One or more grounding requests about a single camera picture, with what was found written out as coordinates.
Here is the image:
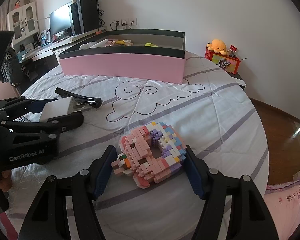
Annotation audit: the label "person's hand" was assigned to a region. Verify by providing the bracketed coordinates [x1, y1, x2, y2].
[0, 170, 12, 192]

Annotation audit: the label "black pc tower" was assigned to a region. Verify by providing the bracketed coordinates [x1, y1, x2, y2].
[70, 0, 100, 35]

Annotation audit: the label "black office chair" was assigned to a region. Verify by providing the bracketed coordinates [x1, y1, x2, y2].
[0, 47, 39, 88]

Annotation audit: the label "white glass door cabinet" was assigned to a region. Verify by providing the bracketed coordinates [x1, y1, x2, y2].
[6, 2, 39, 46]

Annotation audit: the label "doll on cabinet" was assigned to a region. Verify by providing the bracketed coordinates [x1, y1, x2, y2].
[14, 0, 21, 9]

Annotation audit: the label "red cartoon box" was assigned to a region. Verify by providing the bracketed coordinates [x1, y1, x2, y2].
[205, 48, 241, 74]

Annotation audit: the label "orange octopus plush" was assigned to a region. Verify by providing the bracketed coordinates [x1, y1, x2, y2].
[206, 39, 227, 55]

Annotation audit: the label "wall power outlets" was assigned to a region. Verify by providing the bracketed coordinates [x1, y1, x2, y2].
[111, 18, 138, 30]

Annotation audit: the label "yellow highlighter pen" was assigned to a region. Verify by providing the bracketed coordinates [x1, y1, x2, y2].
[145, 42, 158, 47]

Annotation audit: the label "computer monitor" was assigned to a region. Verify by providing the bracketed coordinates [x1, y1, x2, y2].
[49, 3, 72, 40]

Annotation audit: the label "pink donut brick figure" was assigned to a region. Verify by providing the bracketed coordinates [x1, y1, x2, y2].
[111, 122, 186, 189]

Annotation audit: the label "rose gold metal cup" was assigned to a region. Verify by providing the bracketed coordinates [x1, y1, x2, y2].
[105, 39, 117, 47]

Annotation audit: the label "black hair clip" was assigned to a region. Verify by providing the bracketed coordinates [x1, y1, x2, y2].
[55, 87, 103, 109]

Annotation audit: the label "striped white table cloth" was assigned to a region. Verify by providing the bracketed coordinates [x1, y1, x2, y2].
[7, 53, 269, 239]

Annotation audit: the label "white charger block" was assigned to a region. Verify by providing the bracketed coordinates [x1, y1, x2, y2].
[39, 96, 81, 122]

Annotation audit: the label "pink owl brick figure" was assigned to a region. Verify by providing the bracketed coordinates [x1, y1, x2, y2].
[122, 40, 134, 46]

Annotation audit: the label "white desk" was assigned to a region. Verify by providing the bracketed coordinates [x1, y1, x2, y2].
[19, 27, 107, 64]

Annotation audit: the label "pink storage box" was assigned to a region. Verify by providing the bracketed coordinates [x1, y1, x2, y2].
[59, 29, 186, 84]

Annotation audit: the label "pink bedding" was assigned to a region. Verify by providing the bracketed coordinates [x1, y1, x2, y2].
[264, 178, 300, 239]

